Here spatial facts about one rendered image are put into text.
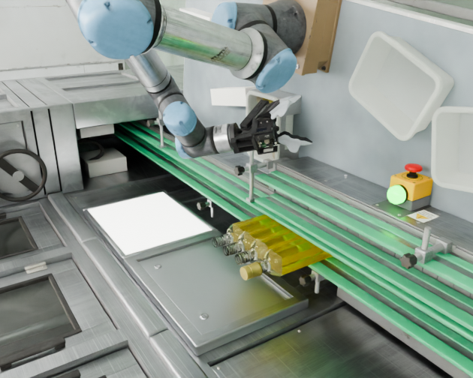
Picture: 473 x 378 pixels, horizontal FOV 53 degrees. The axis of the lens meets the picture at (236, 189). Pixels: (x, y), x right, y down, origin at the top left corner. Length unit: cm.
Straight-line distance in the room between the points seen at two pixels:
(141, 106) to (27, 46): 275
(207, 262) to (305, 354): 44
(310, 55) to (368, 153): 31
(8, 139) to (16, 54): 278
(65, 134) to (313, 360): 134
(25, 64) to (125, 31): 392
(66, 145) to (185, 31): 117
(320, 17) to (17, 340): 113
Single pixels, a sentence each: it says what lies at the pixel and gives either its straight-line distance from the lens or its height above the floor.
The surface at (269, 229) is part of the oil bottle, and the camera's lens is 132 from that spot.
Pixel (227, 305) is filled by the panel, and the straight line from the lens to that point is 128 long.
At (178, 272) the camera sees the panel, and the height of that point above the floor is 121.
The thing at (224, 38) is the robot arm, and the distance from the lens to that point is 105.
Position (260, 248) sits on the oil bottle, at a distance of 123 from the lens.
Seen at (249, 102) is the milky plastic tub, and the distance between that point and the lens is 159.
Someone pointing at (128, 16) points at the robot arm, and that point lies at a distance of 88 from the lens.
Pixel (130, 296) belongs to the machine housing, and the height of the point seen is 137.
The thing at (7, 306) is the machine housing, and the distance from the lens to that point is 150.
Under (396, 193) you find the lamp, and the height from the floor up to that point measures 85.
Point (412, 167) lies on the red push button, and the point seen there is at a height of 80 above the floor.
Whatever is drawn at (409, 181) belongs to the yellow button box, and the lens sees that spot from 117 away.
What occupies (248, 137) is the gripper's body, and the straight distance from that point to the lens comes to 122.
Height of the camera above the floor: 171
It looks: 30 degrees down
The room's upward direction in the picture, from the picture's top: 104 degrees counter-clockwise
